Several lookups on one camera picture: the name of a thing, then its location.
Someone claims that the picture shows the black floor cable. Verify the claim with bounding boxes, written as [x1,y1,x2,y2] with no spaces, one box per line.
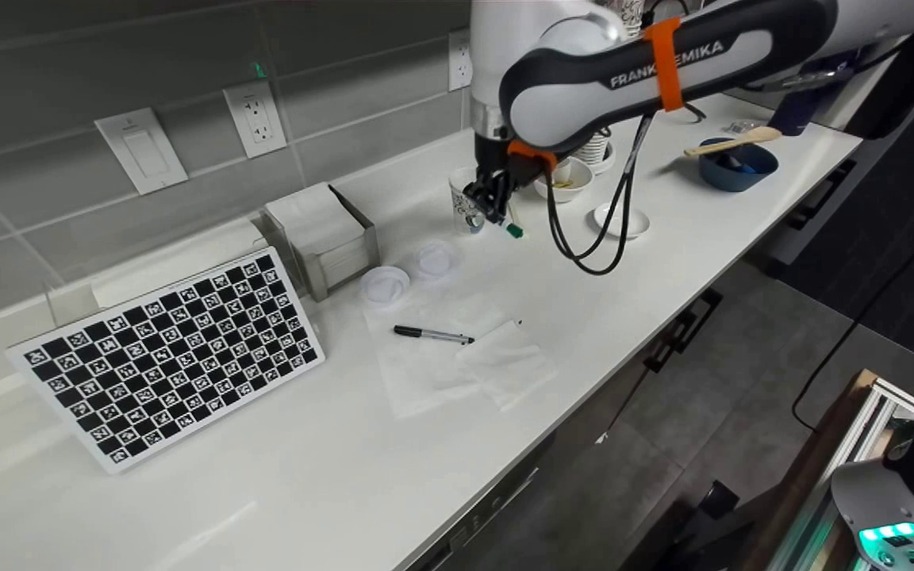
[788,187,914,436]

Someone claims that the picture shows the checkered calibration board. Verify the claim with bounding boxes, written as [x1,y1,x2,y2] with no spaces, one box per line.
[5,245,331,477]

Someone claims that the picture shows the clear plastic lid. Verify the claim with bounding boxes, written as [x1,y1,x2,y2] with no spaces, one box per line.
[354,262,416,312]
[403,239,464,285]

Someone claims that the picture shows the grey robot base green light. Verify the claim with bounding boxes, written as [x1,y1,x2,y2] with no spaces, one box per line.
[766,421,914,571]

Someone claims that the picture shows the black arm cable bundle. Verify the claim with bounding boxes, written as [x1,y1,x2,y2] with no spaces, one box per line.
[539,109,660,278]

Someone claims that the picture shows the orange cable strap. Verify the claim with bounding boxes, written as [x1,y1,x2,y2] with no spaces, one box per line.
[640,16,689,114]
[504,136,562,172]

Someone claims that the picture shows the blue bowl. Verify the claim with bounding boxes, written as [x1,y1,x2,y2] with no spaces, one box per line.
[693,141,779,194]

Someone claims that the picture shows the small white dish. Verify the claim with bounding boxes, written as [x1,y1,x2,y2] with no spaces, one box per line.
[588,201,654,245]

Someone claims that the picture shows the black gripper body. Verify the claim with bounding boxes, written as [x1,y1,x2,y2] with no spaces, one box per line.
[460,130,518,206]

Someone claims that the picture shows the wood and aluminium frame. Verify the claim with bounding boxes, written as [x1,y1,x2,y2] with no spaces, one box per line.
[737,366,914,571]

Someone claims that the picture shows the white light switch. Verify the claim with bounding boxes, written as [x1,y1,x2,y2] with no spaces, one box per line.
[93,106,190,198]

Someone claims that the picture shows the white wall outlet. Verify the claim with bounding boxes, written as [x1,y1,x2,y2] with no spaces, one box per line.
[444,28,476,96]
[217,80,293,162]

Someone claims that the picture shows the white bowl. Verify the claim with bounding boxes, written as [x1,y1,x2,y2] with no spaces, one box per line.
[535,152,598,206]

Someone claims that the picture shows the wooden spoon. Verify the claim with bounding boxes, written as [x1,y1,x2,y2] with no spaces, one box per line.
[679,125,788,165]

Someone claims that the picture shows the black marker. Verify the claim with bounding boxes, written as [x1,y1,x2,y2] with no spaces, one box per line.
[390,319,480,350]

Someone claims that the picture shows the clear plastic bag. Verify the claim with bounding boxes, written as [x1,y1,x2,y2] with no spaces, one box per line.
[371,312,564,424]

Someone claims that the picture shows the grey napkin dispenser box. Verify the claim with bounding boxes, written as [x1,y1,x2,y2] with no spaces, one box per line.
[252,181,385,304]

